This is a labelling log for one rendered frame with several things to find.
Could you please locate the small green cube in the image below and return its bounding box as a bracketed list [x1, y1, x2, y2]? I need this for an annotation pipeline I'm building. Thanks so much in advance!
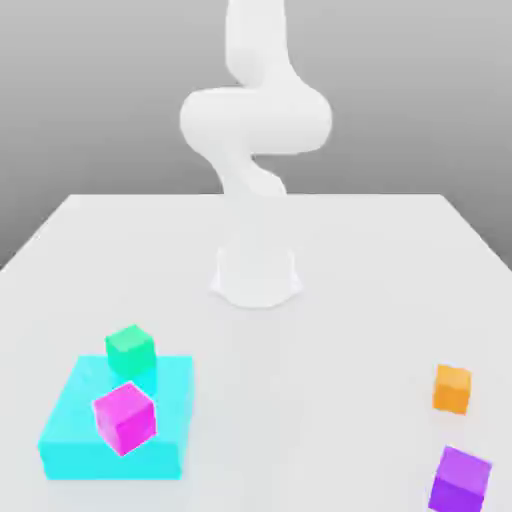
[104, 323, 157, 379]

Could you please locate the small magenta cube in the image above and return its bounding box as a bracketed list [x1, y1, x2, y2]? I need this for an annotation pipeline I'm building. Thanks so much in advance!
[92, 381, 158, 458]

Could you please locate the small orange cube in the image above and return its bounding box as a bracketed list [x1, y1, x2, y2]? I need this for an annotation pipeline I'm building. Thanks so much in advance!
[431, 363, 473, 416]

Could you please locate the small purple cube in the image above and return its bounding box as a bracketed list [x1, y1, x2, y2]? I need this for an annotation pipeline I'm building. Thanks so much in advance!
[427, 444, 493, 512]

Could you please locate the large cyan box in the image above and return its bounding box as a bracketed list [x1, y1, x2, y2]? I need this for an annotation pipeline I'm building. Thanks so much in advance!
[37, 354, 196, 481]

